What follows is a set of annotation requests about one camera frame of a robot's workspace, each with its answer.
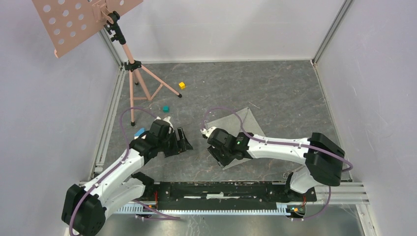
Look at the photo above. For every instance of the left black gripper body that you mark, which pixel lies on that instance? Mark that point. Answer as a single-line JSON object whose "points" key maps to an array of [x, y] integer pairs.
{"points": [[170, 142]]}

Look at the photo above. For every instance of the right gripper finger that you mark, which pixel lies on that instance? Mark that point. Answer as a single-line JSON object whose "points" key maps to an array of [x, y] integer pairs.
{"points": [[234, 158], [218, 156]]}

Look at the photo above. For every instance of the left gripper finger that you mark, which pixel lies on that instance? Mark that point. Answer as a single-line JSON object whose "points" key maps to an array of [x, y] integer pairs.
{"points": [[173, 152], [183, 143]]}

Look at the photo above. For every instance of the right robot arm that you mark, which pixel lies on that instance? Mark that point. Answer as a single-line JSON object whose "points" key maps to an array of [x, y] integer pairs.
{"points": [[320, 158]]}

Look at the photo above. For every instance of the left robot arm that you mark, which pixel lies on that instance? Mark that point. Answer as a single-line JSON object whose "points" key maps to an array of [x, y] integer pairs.
{"points": [[86, 208]]}

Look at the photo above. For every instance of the wooden block stack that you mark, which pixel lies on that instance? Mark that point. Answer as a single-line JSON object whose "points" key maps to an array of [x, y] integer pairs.
{"points": [[140, 133]]}

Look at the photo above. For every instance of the pink music stand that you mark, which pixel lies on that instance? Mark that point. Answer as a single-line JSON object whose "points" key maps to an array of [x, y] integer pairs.
{"points": [[71, 22]]}

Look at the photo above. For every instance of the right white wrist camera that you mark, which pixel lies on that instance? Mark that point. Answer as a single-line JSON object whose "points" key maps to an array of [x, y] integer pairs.
{"points": [[206, 133]]}

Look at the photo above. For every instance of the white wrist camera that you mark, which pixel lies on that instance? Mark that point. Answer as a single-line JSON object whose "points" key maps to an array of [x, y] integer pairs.
{"points": [[166, 119], [206, 133]]}

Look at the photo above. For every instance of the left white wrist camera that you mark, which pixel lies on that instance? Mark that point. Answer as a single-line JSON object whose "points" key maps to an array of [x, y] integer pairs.
{"points": [[166, 119]]}

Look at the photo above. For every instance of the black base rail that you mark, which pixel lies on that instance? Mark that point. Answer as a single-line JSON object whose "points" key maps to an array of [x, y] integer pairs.
{"points": [[227, 195]]}

